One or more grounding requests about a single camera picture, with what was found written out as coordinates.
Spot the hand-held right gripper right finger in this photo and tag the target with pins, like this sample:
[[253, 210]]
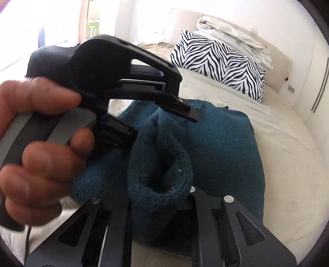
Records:
[[203, 213]]

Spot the wall switch panel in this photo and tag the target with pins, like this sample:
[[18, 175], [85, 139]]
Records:
[[159, 32]]

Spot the folded white duvet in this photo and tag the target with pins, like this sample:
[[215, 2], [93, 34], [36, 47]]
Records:
[[231, 36]]

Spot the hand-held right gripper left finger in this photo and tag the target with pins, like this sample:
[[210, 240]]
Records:
[[118, 213]]

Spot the zebra print pillow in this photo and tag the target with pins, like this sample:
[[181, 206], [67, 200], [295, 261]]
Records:
[[218, 61]]

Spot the green lidded jar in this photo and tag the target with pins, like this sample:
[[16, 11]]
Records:
[[93, 29]]

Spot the white wardrobe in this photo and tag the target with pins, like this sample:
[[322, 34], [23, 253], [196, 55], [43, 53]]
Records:
[[308, 84]]

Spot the bed with beige sheet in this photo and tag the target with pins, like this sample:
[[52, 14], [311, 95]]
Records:
[[282, 166]]

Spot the beige curtain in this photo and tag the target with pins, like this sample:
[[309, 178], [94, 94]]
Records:
[[82, 20]]

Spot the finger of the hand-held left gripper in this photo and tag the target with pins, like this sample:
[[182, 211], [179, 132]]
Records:
[[185, 110], [115, 131]]

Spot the wall socket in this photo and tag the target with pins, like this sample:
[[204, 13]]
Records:
[[291, 88]]

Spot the person's left hand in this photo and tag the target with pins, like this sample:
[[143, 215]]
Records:
[[38, 179]]

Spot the dark teal sweater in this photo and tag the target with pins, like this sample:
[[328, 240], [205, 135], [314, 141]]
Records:
[[218, 154]]

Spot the white wall shelf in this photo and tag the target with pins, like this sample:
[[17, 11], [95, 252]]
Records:
[[93, 12]]

